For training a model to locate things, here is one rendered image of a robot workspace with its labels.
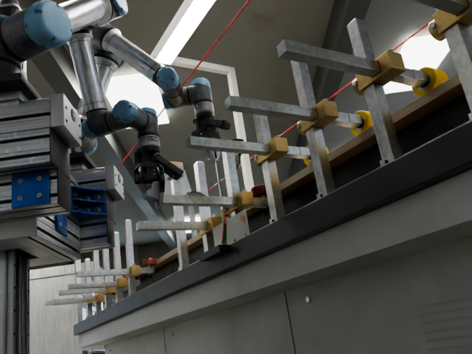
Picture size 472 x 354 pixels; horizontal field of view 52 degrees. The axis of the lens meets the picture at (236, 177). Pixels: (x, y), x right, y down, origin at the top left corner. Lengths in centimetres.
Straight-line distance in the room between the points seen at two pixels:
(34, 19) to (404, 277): 121
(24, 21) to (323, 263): 102
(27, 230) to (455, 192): 102
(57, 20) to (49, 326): 736
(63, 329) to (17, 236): 711
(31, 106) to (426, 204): 96
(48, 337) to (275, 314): 674
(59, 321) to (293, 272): 711
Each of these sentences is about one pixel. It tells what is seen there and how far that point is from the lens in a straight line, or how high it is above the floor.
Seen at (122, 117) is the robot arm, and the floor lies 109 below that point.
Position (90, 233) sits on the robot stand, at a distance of 166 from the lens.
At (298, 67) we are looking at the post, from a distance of 155.
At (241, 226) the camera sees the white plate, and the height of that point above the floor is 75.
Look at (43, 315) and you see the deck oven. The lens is 854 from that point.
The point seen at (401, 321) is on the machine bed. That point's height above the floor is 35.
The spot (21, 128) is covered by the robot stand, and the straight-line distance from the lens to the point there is 128.
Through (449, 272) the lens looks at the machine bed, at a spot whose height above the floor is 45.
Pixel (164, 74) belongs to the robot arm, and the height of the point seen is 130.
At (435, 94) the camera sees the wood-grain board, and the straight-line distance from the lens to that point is 137.
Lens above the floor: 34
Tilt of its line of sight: 19 degrees up
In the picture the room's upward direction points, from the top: 9 degrees counter-clockwise
